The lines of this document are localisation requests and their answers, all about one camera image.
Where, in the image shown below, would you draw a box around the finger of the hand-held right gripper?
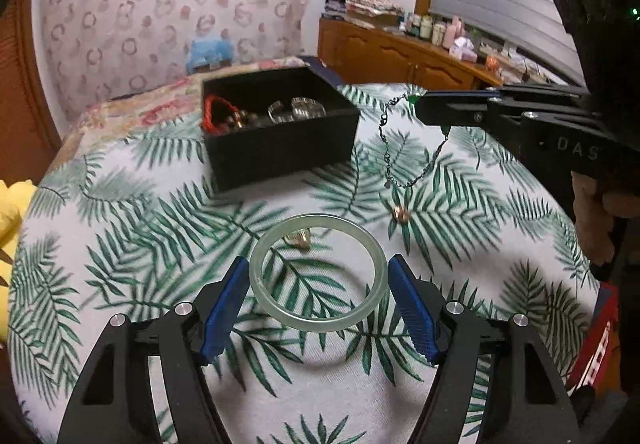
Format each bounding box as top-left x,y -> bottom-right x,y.
415,94 -> 523,129
425,84 -> 588,101

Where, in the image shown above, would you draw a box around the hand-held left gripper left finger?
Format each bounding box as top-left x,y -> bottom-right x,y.
57,257 -> 251,444

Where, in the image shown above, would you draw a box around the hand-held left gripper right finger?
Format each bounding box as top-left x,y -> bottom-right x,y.
387,254 -> 581,444

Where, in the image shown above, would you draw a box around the pale green jade bangle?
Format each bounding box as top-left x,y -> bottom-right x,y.
248,213 -> 388,331

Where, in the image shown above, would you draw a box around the dark chain necklace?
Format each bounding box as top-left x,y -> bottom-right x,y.
377,93 -> 451,190

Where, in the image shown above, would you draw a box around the gold ring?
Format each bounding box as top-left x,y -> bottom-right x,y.
282,227 -> 312,250

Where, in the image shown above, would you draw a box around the clear glass bangles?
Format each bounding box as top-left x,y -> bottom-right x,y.
290,97 -> 328,120

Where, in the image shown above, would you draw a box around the black jewelry box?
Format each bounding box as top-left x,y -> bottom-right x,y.
200,66 -> 361,192

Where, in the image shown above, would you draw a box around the red braided bracelet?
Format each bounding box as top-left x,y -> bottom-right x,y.
201,94 -> 236,131

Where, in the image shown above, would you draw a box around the person's right hand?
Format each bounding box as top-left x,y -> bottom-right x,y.
571,171 -> 640,267

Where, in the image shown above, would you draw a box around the pink tissue box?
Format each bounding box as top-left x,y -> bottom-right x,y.
450,37 -> 481,61

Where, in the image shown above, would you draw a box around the row of cosmetic bottles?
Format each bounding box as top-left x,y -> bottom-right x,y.
402,12 -> 468,48

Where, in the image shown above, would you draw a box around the wooden cabinet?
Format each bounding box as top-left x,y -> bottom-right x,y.
317,17 -> 503,90

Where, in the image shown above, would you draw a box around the green leaf print cloth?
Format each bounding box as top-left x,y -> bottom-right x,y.
7,83 -> 601,444

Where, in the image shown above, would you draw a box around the stack of folded clothes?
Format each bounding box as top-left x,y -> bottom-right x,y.
322,0 -> 406,25

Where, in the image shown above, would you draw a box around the navy bed sheet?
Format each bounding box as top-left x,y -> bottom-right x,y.
297,55 -> 341,88

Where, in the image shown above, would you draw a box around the red printed bag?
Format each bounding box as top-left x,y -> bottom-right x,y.
567,281 -> 621,390

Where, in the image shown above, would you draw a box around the yellow plush toy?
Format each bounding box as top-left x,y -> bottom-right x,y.
0,180 -> 36,340

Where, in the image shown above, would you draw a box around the blue plush toy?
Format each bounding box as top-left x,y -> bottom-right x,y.
187,35 -> 235,70

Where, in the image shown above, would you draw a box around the wooden louvered wardrobe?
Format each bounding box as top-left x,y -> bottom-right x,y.
0,0 -> 63,185

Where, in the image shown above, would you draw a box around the sheer ring pattern curtain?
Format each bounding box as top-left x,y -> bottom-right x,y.
34,0 -> 318,120

